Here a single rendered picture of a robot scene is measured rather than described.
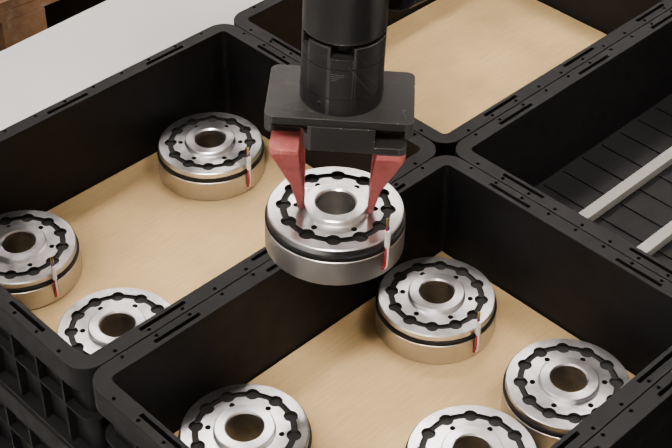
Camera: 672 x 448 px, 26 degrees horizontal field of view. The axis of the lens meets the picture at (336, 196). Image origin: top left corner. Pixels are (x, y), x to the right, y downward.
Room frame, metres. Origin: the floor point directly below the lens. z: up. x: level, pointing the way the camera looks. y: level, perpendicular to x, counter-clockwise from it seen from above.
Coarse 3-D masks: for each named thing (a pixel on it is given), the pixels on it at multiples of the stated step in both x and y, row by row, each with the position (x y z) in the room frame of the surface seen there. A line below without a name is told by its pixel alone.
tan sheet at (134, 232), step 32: (96, 192) 1.09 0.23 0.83; (128, 192) 1.09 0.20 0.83; (160, 192) 1.09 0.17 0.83; (256, 192) 1.09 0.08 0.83; (96, 224) 1.04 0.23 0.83; (128, 224) 1.04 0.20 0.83; (160, 224) 1.04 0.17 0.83; (192, 224) 1.04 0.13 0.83; (224, 224) 1.04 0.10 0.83; (256, 224) 1.04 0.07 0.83; (96, 256) 1.00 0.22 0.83; (128, 256) 1.00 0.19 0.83; (160, 256) 1.00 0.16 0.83; (192, 256) 1.00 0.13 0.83; (224, 256) 1.00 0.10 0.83; (96, 288) 0.95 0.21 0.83; (160, 288) 0.95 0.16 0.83; (192, 288) 0.95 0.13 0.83
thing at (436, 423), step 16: (432, 416) 0.77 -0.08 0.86; (448, 416) 0.77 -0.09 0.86; (464, 416) 0.78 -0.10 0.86; (480, 416) 0.77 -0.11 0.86; (496, 416) 0.77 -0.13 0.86; (416, 432) 0.76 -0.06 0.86; (432, 432) 0.76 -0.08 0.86; (448, 432) 0.76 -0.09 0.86; (496, 432) 0.76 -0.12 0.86; (512, 432) 0.76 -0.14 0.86; (528, 432) 0.76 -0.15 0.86
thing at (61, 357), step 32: (224, 32) 1.22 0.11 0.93; (160, 64) 1.17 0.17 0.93; (288, 64) 1.16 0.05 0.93; (96, 96) 1.11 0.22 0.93; (32, 128) 1.06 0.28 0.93; (416, 160) 1.01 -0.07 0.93; (256, 256) 0.89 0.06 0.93; (0, 288) 0.85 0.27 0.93; (224, 288) 0.85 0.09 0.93; (0, 320) 0.83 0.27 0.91; (32, 320) 0.81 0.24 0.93; (160, 320) 0.81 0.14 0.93; (32, 352) 0.80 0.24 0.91; (64, 352) 0.78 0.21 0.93; (96, 352) 0.78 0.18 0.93
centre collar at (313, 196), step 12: (312, 192) 0.83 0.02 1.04; (324, 192) 0.83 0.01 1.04; (336, 192) 0.84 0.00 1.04; (348, 192) 0.83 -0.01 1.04; (360, 192) 0.83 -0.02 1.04; (312, 204) 0.82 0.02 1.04; (360, 204) 0.82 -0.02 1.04; (312, 216) 0.80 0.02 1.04; (324, 216) 0.80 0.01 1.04; (336, 216) 0.80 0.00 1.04; (348, 216) 0.80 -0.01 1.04; (360, 216) 0.81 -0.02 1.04
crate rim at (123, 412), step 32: (448, 160) 1.01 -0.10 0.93; (512, 192) 0.97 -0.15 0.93; (544, 224) 0.93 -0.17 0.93; (608, 256) 0.88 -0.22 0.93; (256, 288) 0.85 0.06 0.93; (192, 320) 0.81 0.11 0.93; (128, 352) 0.78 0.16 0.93; (96, 384) 0.74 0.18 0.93; (640, 384) 0.74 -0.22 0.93; (128, 416) 0.71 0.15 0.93; (608, 416) 0.71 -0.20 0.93
